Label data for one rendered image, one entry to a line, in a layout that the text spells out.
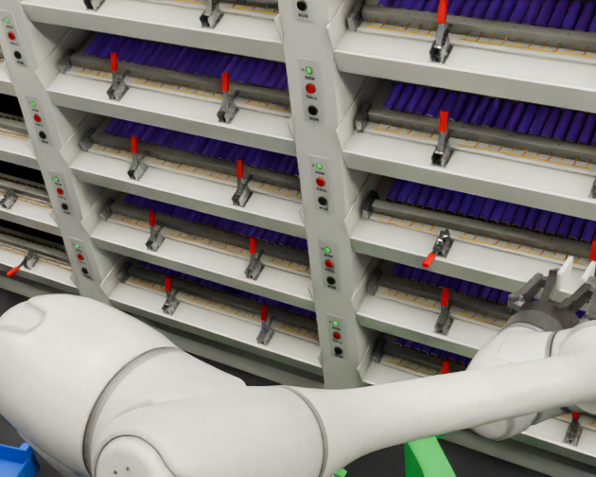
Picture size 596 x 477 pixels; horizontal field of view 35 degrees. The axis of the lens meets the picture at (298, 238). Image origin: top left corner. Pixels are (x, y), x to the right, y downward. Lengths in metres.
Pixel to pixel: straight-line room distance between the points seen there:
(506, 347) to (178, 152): 1.02
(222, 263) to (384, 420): 1.18
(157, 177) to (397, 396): 1.18
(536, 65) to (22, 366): 0.92
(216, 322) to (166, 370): 1.44
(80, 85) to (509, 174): 0.92
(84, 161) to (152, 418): 1.46
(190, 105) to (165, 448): 1.22
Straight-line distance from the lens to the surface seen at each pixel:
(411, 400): 0.94
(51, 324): 0.84
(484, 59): 1.49
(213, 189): 1.94
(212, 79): 1.85
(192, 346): 2.35
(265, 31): 1.64
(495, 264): 1.69
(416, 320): 1.86
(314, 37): 1.57
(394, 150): 1.64
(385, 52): 1.54
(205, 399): 0.75
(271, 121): 1.75
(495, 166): 1.58
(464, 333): 1.83
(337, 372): 2.05
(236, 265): 2.04
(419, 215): 1.74
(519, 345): 1.19
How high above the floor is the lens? 1.61
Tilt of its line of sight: 37 degrees down
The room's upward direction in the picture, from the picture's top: 7 degrees counter-clockwise
